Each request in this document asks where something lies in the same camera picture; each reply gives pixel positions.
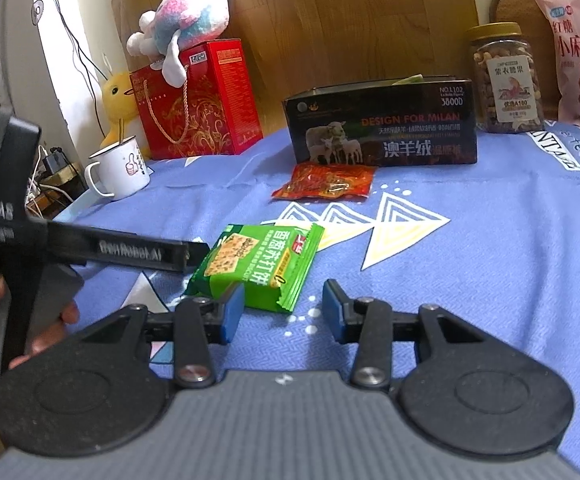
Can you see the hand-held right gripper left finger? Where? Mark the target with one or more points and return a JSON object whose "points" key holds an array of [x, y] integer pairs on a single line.
{"points": [[232, 312]]}

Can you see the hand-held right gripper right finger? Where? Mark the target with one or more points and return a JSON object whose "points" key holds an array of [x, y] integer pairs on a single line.
{"points": [[334, 312]]}

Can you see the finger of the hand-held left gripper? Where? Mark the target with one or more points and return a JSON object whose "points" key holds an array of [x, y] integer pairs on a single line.
{"points": [[198, 252]]}

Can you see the green cracker packet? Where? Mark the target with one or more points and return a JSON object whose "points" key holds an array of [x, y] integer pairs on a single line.
{"points": [[265, 265]]}

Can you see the red snack packet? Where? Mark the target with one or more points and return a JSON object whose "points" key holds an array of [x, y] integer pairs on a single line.
{"points": [[320, 180]]}

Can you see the black cardboard box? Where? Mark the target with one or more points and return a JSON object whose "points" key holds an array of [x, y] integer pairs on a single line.
{"points": [[420, 130]]}

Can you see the light green snack packet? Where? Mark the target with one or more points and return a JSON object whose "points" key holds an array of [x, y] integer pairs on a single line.
{"points": [[412, 80]]}

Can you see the person's left hand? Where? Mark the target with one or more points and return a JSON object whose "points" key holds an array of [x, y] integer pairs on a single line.
{"points": [[49, 332]]}

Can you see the black power adapter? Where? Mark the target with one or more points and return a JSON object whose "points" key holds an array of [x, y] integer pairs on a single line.
{"points": [[57, 160]]}

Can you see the white enamel mug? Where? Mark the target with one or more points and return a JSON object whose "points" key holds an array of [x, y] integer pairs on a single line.
{"points": [[124, 170]]}

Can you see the yellow plush toy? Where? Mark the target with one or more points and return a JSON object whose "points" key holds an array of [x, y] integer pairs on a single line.
{"points": [[117, 95]]}

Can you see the red gift box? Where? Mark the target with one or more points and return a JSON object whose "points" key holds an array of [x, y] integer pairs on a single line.
{"points": [[209, 110]]}

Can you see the blue printed bed sheet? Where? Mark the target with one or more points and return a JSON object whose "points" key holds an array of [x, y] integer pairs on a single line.
{"points": [[470, 260]]}

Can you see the pastel plush toy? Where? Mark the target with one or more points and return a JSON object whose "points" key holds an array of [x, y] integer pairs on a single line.
{"points": [[194, 15]]}

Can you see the wooden headboard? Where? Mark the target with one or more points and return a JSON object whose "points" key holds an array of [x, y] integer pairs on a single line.
{"points": [[345, 20]]}

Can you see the clear jar of nuts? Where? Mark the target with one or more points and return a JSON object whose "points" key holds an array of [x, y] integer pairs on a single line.
{"points": [[505, 60]]}

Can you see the woven rattan board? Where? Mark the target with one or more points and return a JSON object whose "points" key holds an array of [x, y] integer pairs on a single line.
{"points": [[512, 7]]}

